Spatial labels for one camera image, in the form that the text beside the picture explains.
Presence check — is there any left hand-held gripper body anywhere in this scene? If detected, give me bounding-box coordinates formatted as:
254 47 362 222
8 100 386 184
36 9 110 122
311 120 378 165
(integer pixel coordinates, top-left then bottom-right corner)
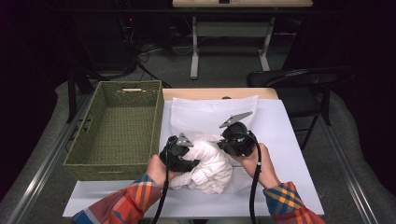
158 133 195 172

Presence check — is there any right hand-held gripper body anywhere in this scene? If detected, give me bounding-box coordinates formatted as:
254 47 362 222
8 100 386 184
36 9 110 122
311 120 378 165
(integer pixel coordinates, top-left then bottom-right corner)
217 110 259 158

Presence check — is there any white garment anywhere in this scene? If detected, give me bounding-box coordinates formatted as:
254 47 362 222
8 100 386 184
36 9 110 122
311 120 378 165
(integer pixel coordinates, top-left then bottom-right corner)
169 140 233 195

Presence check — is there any white mesh laundry bag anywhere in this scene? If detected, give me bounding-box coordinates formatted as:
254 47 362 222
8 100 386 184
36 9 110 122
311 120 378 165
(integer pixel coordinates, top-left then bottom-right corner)
169 94 260 194

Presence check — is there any green woven basket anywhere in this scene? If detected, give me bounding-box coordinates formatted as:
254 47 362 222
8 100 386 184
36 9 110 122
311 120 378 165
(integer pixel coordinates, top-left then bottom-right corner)
63 79 165 182

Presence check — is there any person's left hand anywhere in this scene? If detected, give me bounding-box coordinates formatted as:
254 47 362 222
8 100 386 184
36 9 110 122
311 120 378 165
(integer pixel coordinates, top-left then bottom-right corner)
146 154 185 190

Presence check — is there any person's right hand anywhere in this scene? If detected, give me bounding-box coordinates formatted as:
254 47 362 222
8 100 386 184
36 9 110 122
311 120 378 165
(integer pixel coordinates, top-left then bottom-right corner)
231 142 282 190

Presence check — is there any black folding chair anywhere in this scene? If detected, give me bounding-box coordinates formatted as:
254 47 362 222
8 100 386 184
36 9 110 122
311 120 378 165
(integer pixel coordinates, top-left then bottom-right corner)
247 65 357 147

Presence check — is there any desk with white legs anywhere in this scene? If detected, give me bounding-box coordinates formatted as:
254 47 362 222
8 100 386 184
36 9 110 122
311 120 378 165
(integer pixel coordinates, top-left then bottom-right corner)
172 0 314 80

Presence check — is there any black metal stand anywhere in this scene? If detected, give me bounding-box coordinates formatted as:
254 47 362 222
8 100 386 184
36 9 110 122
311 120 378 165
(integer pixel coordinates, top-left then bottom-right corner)
65 67 101 124

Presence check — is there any black device with red light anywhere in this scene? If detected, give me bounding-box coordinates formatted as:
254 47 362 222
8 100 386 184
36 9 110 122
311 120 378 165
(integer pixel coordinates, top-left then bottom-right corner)
125 16 137 31

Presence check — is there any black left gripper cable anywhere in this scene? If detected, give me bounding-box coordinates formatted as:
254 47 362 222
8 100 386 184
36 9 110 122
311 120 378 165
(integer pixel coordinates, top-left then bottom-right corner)
150 141 172 224

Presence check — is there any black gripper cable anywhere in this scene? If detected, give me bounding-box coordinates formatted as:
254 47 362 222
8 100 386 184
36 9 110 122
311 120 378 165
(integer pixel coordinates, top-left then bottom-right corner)
150 141 172 224
247 133 263 224

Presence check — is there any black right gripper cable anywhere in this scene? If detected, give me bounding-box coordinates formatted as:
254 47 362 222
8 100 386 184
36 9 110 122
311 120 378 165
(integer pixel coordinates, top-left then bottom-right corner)
247 133 263 224

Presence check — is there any grey metal rail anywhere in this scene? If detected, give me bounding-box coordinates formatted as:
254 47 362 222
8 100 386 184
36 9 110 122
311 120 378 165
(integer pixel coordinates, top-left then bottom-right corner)
317 115 379 224
7 92 94 224

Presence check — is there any bundle of floor cables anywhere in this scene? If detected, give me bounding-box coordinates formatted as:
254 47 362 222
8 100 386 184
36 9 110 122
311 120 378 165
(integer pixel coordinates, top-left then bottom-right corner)
122 18 194 90

